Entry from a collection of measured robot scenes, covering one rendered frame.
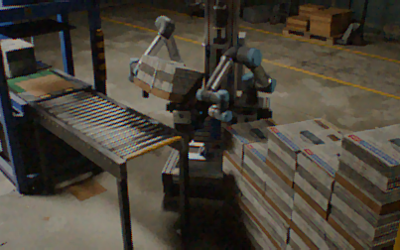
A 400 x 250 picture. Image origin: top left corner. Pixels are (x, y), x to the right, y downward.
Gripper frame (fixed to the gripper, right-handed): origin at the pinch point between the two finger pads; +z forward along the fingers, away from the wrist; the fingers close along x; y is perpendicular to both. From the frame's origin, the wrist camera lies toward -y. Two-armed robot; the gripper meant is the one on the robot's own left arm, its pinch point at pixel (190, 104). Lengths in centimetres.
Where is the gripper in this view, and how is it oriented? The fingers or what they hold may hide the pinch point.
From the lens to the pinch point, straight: 301.1
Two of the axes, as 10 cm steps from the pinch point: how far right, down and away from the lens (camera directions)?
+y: 2.6, -9.5, -1.6
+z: -6.9, -3.1, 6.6
